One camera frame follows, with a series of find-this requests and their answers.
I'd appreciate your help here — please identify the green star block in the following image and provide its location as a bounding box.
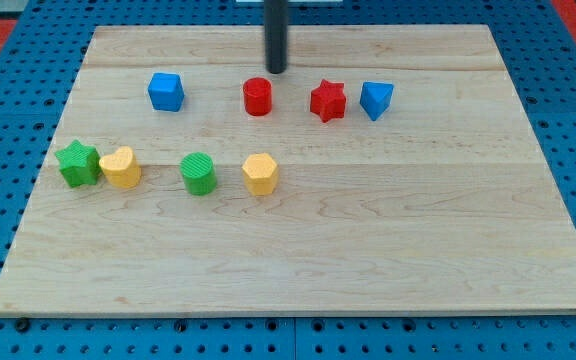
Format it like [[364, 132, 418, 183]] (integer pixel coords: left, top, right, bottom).
[[55, 140, 101, 188]]

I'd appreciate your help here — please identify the red cylinder block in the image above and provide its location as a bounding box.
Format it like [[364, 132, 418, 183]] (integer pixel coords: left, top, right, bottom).
[[242, 77, 272, 116]]

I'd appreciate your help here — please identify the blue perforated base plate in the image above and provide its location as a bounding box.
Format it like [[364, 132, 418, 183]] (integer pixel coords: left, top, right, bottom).
[[0, 0, 576, 359]]

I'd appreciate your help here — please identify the green cylinder block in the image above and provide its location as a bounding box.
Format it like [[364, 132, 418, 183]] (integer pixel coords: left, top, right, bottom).
[[179, 152, 217, 196]]

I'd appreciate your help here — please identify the black cylindrical robot arm rod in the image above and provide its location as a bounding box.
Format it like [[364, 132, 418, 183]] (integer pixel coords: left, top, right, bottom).
[[263, 0, 289, 74]]

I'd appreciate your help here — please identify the blue triangular prism block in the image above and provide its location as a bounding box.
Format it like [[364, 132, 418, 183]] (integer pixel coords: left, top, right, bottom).
[[359, 82, 394, 121]]

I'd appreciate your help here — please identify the blue cube block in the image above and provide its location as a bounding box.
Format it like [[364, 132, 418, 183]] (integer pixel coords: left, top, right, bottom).
[[147, 72, 185, 112]]

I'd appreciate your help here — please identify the yellow hexagon block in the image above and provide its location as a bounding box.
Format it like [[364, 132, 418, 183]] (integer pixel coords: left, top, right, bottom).
[[242, 153, 279, 196]]

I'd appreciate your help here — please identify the red star block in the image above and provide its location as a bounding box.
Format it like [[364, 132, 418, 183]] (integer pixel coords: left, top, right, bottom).
[[310, 79, 347, 123]]

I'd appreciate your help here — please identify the yellow heart block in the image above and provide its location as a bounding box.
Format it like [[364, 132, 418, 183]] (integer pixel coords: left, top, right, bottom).
[[99, 146, 141, 189]]

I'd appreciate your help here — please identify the light wooden board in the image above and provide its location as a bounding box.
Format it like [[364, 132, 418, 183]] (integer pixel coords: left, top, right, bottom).
[[0, 25, 576, 318]]

